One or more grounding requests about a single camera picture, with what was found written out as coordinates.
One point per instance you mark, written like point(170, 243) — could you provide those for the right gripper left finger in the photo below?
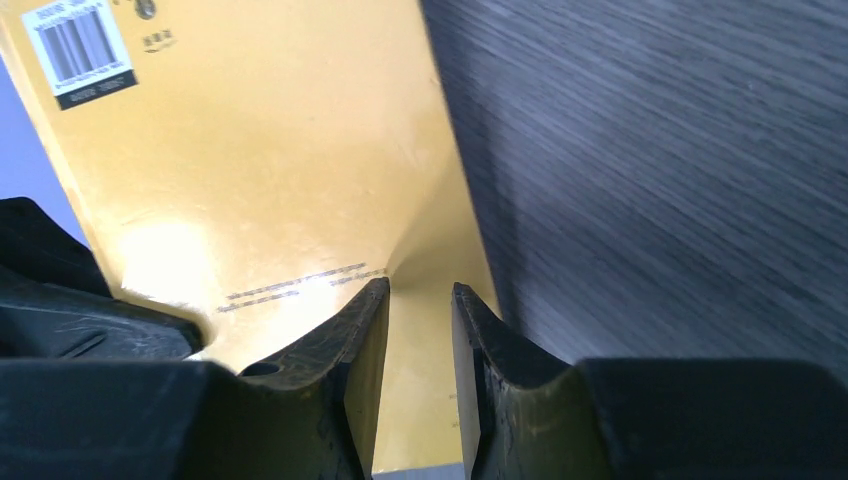
point(319, 397)

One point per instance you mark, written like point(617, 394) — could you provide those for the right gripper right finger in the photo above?
point(523, 413)

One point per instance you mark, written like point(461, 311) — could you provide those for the yellow book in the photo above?
point(253, 164)

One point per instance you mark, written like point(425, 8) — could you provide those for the black backpack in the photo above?
point(55, 303)

